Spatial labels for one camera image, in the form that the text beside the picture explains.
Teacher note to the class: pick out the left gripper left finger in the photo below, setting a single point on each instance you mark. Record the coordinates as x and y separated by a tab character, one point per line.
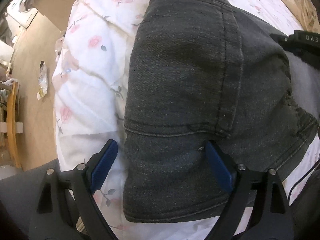
51	218

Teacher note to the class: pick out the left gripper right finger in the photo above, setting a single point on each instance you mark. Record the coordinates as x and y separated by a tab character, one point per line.
271	215

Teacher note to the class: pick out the dark grey denim pants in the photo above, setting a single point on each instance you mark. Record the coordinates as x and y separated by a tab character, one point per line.
205	70

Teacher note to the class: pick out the cream yellow duvet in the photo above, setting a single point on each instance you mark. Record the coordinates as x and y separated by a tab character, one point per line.
305	12

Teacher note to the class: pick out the wooden chair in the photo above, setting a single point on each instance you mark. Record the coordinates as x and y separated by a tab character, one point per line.
12	125

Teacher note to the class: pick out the plastic wrapper on floor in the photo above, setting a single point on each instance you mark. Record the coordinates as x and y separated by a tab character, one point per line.
42	81

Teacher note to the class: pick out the white floral bed sheet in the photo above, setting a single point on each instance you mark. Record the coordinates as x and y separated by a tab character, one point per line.
91	80

